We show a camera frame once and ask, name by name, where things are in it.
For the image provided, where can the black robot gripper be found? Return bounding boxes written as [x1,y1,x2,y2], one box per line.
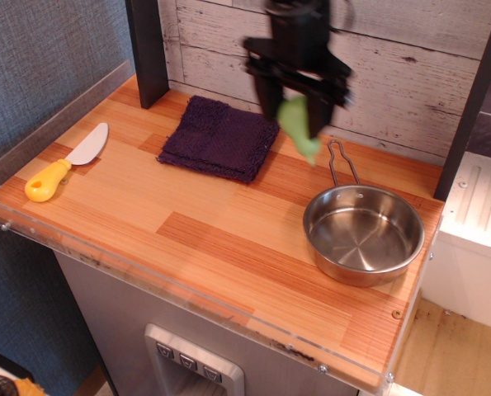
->
[243,1,352,139]

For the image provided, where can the green toy pear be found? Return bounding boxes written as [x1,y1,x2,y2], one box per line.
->
[276,96,320,167]

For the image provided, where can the stainless steel pot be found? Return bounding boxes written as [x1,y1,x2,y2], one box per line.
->
[303,139,425,287]

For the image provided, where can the purple folded cloth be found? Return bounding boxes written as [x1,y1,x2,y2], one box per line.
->
[157,96,280,184]

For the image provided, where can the silver toy fridge cabinet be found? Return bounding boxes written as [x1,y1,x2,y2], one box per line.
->
[55,253,357,395]

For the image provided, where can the silver dispenser panel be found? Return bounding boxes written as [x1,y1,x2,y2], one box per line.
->
[144,323,245,395]

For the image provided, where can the orange and black object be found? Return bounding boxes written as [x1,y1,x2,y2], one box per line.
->
[0,375,46,396]

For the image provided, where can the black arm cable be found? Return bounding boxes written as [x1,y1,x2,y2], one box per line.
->
[329,0,357,36]

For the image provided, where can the dark right shelf post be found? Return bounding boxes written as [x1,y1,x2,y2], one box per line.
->
[433,33,491,201]

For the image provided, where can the dark shelf post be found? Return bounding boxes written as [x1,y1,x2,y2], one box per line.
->
[433,33,491,201]
[125,0,169,109]

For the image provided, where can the dark left shelf post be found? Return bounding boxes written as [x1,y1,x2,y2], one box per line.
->
[125,0,169,109]

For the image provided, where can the clear acrylic guard rail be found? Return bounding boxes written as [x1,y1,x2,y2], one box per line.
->
[0,194,400,395]

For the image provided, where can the yellow-handled toy knife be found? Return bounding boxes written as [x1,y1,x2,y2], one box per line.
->
[24,122,109,202]

